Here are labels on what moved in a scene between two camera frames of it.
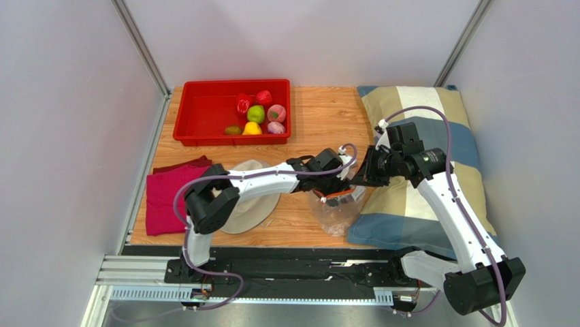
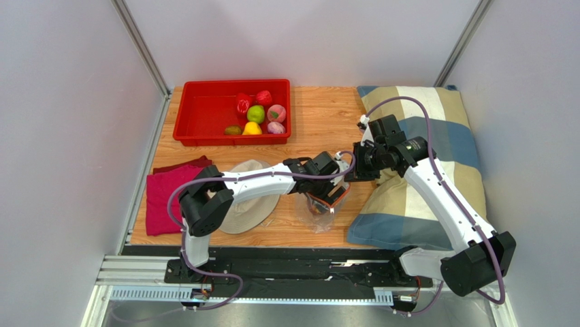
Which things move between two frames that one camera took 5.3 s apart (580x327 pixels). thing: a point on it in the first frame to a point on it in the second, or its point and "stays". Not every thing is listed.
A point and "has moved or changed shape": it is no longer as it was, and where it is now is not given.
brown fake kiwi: [233, 130] stays
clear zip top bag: [335, 214] has moved or changed shape
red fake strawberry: [263, 97] stays
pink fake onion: [276, 127] stays
